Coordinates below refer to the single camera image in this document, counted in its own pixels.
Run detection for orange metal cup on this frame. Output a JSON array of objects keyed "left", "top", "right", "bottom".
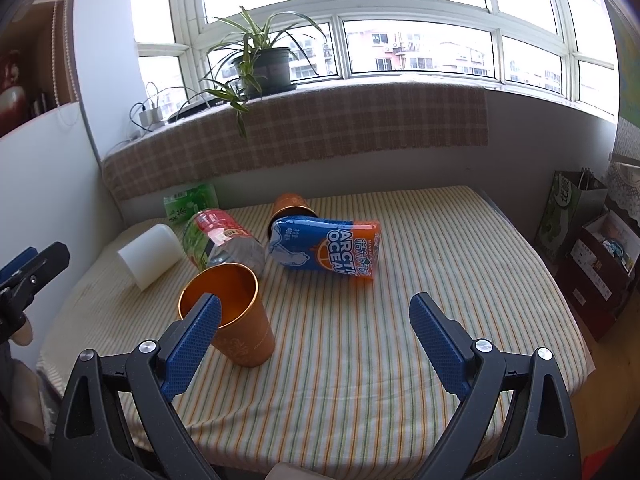
[
  {"left": 268, "top": 192, "right": 319, "bottom": 241},
  {"left": 177, "top": 263, "right": 277, "bottom": 370}
]

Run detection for plaid windowsill cloth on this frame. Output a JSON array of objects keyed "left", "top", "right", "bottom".
[{"left": 101, "top": 81, "right": 490, "bottom": 202}]

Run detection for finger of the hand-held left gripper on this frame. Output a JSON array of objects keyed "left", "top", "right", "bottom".
[
  {"left": 0, "top": 246, "right": 39, "bottom": 286},
  {"left": 0, "top": 241, "right": 71, "bottom": 332}
]

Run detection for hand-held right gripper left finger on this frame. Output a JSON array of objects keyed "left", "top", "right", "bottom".
[{"left": 50, "top": 293, "right": 223, "bottom": 480}]

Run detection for red round object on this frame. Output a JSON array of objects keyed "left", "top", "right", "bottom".
[{"left": 0, "top": 50, "right": 29, "bottom": 134}]

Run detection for wooden shelf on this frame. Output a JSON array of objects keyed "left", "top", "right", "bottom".
[{"left": 0, "top": 0, "right": 84, "bottom": 137}]

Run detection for white plastic cup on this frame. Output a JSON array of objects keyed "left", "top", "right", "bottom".
[{"left": 116, "top": 223, "right": 184, "bottom": 292}]

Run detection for white window frame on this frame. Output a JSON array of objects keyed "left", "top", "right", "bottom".
[{"left": 132, "top": 0, "right": 622, "bottom": 122}]

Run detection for blue orange drink pack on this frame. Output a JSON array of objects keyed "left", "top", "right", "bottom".
[{"left": 264, "top": 215, "right": 384, "bottom": 284}]

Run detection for potted spider plant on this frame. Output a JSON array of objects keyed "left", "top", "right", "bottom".
[{"left": 197, "top": 6, "right": 331, "bottom": 142}]

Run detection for brown cardboard box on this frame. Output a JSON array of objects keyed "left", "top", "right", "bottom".
[{"left": 555, "top": 207, "right": 640, "bottom": 344}]

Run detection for green paper bag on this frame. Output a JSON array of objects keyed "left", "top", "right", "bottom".
[{"left": 534, "top": 169, "right": 609, "bottom": 266}]

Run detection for white charger with cables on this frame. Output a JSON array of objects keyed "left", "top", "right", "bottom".
[{"left": 128, "top": 82, "right": 175, "bottom": 142}]

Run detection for striped table cloth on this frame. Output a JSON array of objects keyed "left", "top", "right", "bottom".
[{"left": 37, "top": 185, "right": 596, "bottom": 465}]

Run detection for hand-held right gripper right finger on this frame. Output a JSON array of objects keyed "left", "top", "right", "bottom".
[{"left": 408, "top": 292, "right": 584, "bottom": 480}]

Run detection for white lace cloth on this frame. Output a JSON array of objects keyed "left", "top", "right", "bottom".
[{"left": 605, "top": 152, "right": 640, "bottom": 212}]

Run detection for black flat device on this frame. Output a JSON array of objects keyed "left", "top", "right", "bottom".
[{"left": 167, "top": 95, "right": 236, "bottom": 125}]

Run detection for plastic bottle red green label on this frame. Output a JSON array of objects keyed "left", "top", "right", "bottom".
[{"left": 181, "top": 208, "right": 267, "bottom": 281}]

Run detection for green packet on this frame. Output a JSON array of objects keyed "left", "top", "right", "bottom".
[{"left": 163, "top": 182, "right": 220, "bottom": 225}]

